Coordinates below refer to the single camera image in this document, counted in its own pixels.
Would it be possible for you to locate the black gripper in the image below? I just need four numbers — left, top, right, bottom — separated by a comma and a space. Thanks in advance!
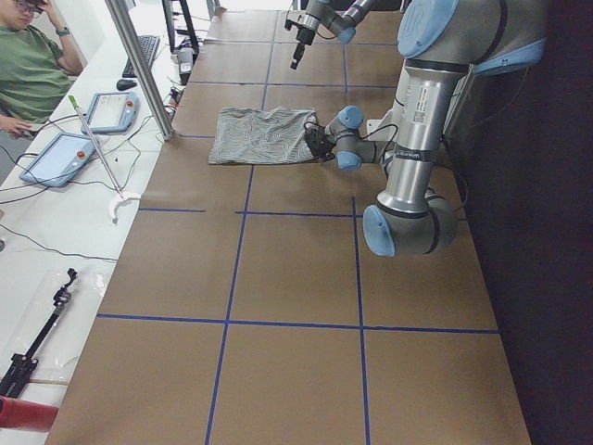
304, 123, 334, 160
284, 14, 318, 70

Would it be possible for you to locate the striped polo shirt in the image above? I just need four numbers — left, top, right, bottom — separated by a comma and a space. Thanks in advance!
208, 107, 317, 165

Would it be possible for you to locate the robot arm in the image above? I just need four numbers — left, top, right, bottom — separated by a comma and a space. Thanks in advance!
284, 0, 376, 70
305, 0, 549, 257

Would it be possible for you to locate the black keyboard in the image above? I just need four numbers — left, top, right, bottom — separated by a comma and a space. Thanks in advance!
121, 34, 161, 79

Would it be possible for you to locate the black computer mouse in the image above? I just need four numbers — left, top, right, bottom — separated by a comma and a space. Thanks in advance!
116, 78, 137, 91

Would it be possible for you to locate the far teach pendant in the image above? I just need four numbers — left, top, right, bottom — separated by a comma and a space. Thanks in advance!
85, 91, 139, 134

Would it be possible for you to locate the teach pendant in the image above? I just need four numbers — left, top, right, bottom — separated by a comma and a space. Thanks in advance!
19, 133, 95, 187
85, 91, 139, 134

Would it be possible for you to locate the reacher grabber stick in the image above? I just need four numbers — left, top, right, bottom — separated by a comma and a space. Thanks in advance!
68, 95, 141, 224

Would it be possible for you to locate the seated person green shirt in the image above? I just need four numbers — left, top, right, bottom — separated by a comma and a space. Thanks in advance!
1, 1, 83, 139

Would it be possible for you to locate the near teach pendant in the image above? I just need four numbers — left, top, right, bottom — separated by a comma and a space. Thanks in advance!
19, 133, 95, 187

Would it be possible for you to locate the black tripod stick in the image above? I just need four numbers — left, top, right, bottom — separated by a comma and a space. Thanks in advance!
1, 268, 78, 399

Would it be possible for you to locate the red cylinder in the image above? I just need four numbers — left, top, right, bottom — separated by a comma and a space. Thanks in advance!
0, 396, 58, 432

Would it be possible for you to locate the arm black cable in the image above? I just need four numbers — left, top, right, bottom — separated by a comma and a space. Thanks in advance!
303, 118, 469, 219

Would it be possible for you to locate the white mounting pedestal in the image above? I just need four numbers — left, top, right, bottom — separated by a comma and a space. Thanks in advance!
365, 120, 398, 142

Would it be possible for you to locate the aluminium frame post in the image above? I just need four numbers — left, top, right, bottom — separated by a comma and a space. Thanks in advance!
105, 0, 174, 141

